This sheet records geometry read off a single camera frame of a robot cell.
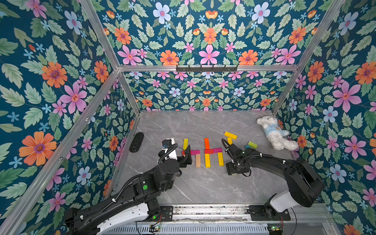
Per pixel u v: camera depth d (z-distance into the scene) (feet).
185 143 3.29
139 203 1.52
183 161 1.80
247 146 3.24
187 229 2.51
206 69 3.06
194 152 3.17
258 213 2.40
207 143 3.35
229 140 3.33
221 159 3.03
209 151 3.15
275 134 3.13
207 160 3.04
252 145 3.23
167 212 2.43
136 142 3.23
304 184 1.44
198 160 2.99
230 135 3.43
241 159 2.06
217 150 3.13
